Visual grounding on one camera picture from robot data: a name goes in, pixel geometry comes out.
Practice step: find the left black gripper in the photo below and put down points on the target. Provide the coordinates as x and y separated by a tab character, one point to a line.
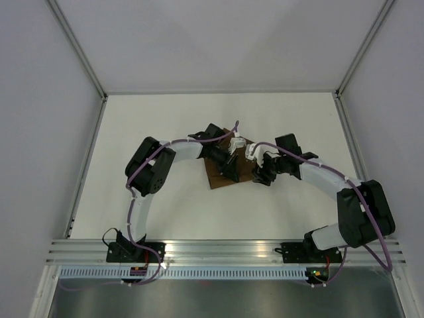
228	169

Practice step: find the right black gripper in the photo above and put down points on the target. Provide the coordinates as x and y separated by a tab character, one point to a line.
260	171

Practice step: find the brown cloth napkin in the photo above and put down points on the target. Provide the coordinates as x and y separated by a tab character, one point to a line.
244	167

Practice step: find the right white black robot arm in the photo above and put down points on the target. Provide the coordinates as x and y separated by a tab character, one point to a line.
308	167

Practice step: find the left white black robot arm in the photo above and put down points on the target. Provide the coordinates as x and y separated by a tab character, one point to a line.
146	174

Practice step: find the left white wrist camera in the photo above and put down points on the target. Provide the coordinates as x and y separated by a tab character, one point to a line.
236	142

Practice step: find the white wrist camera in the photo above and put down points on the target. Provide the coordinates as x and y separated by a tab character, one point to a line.
236	142
254	153

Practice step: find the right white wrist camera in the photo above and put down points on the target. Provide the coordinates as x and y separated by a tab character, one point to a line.
254	153

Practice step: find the right aluminium side rail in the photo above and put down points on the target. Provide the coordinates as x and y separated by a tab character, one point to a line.
357	159

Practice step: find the aluminium side rail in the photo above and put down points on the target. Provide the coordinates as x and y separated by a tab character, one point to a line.
357	159
84	169

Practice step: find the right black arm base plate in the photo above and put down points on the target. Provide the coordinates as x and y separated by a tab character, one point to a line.
297	253

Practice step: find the aluminium front rail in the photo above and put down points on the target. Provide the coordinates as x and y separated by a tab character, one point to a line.
201	253

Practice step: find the left aluminium side rail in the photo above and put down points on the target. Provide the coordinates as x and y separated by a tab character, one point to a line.
84	169

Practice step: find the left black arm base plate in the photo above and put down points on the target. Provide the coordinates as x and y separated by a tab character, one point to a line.
154	251

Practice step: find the white slotted cable duct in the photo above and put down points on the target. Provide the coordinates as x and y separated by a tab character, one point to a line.
186	273

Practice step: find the right aluminium frame post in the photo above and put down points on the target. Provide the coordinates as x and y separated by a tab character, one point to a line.
370	36

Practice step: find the aluminium frame post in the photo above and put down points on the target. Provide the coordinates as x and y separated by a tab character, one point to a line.
66	28
370	36

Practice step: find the left aluminium frame post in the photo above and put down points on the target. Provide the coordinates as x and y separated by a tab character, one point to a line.
66	28

